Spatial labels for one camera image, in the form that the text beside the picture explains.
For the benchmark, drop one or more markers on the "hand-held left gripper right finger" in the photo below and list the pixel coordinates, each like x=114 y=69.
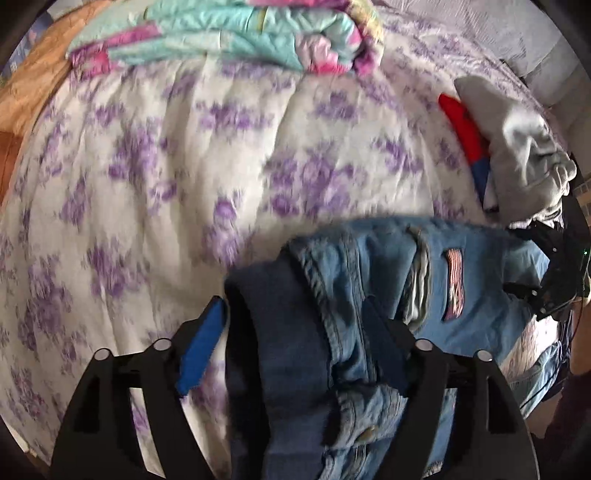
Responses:
x=385 y=355

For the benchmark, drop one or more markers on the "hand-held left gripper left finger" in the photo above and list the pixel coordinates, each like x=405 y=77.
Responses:
x=203 y=341

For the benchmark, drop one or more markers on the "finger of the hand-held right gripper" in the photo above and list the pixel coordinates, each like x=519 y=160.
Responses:
x=524 y=290

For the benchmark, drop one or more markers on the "blue denim pants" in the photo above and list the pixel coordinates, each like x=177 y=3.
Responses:
x=351 y=341

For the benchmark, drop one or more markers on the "grey sweatshirt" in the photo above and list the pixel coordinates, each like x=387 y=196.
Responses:
x=517 y=147

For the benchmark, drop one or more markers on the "purple floral bed quilt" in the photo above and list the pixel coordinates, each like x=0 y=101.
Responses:
x=184 y=184

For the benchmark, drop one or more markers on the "red and blue garment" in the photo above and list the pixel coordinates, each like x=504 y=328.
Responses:
x=466 y=134

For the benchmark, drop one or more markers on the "folded pastel patchwork blanket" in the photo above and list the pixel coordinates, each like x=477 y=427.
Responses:
x=231 y=37

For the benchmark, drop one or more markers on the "orange wooden headboard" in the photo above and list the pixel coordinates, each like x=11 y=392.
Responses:
x=27 y=87

